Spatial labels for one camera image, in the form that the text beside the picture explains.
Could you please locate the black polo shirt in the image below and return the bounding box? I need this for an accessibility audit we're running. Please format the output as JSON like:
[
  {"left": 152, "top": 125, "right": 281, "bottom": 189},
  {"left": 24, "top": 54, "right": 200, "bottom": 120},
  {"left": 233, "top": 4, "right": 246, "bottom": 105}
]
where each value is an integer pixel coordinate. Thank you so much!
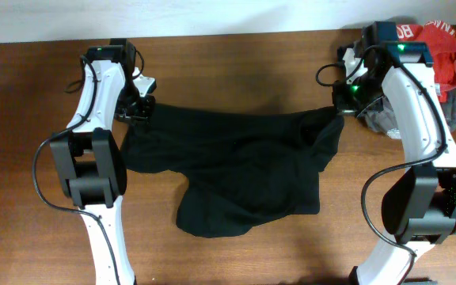
[{"left": 121, "top": 104, "right": 344, "bottom": 238}]

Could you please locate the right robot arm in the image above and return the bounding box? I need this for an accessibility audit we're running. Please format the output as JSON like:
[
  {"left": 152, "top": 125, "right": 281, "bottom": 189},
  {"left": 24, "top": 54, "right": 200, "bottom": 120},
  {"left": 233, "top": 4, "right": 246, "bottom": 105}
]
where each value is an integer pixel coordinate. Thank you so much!
[{"left": 332, "top": 21, "right": 456, "bottom": 285}]

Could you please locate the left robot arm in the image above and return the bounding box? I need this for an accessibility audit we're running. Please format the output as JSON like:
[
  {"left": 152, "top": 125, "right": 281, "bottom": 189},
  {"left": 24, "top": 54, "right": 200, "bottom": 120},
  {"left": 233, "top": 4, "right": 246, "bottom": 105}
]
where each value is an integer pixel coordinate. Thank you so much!
[{"left": 44, "top": 39, "right": 156, "bottom": 285}]

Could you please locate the grey garment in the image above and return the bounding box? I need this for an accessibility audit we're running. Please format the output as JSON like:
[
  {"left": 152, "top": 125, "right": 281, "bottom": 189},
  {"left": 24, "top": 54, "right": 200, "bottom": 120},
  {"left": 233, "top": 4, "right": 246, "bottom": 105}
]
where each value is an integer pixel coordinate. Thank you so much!
[{"left": 336, "top": 26, "right": 456, "bottom": 140}]

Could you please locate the red t-shirt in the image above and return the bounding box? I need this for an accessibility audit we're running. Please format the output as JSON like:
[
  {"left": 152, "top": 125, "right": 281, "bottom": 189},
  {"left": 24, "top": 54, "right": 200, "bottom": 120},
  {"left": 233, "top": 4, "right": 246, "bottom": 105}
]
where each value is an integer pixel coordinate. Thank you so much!
[{"left": 397, "top": 20, "right": 456, "bottom": 103}]

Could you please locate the left black cable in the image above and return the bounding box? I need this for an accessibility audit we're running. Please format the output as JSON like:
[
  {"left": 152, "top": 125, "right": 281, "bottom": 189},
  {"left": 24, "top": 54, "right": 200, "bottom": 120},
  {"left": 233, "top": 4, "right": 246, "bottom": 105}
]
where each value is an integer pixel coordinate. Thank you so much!
[{"left": 32, "top": 49, "right": 146, "bottom": 285}]

